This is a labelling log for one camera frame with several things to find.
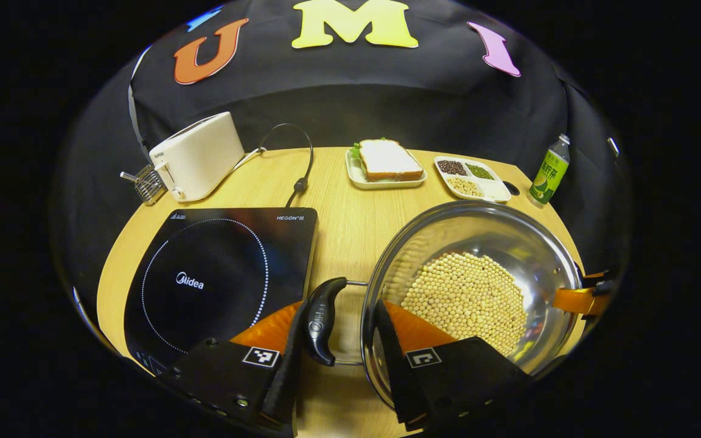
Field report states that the heap of yellow soybeans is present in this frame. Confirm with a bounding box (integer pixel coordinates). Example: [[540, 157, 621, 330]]
[[400, 252, 529, 357]]

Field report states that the white toaster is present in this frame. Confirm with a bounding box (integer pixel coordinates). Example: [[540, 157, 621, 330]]
[[148, 111, 246, 203]]

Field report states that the stainless steel pot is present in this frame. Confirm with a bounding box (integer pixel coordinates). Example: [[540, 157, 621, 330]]
[[305, 201, 586, 411]]

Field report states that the sandwich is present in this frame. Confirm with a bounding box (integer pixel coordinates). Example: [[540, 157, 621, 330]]
[[355, 138, 425, 183]]

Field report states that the white rectangular plate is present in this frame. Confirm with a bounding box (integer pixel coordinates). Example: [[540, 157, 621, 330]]
[[345, 146, 428, 191]]

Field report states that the black induction cooktop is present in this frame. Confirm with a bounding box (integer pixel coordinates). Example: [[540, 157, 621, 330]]
[[124, 207, 320, 375]]

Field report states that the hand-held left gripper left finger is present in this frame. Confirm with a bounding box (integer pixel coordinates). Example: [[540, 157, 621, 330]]
[[171, 300, 310, 437]]

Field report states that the green label drink bottle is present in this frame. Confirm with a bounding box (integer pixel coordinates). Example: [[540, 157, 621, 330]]
[[528, 134, 571, 206]]

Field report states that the white divided grain tray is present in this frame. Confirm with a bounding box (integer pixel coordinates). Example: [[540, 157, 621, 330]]
[[434, 156, 512, 204]]

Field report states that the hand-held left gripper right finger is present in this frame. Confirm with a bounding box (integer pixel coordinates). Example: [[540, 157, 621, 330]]
[[375, 298, 534, 433]]

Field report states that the metal wire basket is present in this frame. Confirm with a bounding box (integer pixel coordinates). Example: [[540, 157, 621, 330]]
[[120, 164, 166, 206]]

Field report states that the toaster power cable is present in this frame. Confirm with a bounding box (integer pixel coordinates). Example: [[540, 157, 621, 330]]
[[234, 123, 315, 208]]

